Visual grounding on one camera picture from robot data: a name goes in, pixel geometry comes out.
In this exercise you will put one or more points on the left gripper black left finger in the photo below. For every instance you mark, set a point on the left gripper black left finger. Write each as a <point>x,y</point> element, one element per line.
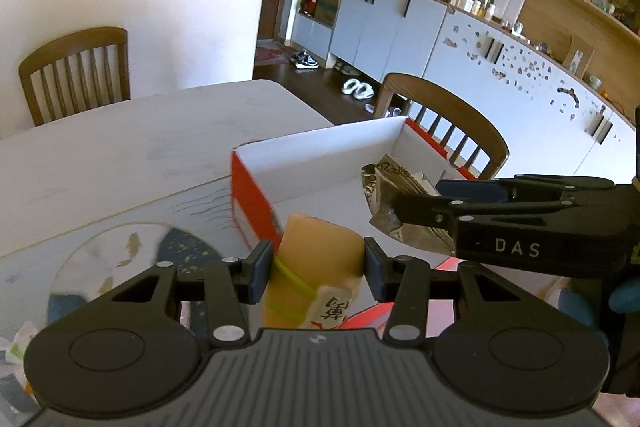
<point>224,285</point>

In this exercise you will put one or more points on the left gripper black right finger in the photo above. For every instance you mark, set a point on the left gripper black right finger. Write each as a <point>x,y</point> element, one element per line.
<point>409,283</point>

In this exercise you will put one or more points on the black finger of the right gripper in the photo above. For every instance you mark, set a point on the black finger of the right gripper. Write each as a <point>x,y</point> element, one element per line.
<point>450,216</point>
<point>521,188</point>

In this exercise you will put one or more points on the silver foil snack bag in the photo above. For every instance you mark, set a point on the silver foil snack bag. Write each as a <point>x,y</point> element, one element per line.
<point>390,190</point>

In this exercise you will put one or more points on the tan bread-shaped toy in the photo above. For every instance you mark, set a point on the tan bread-shaped toy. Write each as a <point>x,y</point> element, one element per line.
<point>315,275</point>

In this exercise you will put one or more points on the white tissue pack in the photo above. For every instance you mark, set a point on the white tissue pack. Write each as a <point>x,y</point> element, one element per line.
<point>18,402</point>

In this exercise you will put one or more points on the wooden chair right of table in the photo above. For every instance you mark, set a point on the wooden chair right of table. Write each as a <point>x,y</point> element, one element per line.
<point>458,131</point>

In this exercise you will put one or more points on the red cardboard shoe box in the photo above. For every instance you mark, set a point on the red cardboard shoe box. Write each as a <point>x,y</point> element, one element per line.
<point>318,173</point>

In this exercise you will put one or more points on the white slippers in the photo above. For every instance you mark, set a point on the white slippers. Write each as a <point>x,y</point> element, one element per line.
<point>359,90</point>

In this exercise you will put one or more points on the pair of sneakers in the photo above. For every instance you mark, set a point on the pair of sneakers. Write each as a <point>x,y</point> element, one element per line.
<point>304,61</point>

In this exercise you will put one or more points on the red patterned door mat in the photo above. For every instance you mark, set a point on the red patterned door mat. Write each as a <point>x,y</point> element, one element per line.
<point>270,52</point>

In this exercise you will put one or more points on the wooden chair behind table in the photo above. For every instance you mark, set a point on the wooden chair behind table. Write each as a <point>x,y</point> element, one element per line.
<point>75,73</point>

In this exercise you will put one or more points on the white and wood wall cabinet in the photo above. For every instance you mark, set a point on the white and wood wall cabinet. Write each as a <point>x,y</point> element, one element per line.
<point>559,79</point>

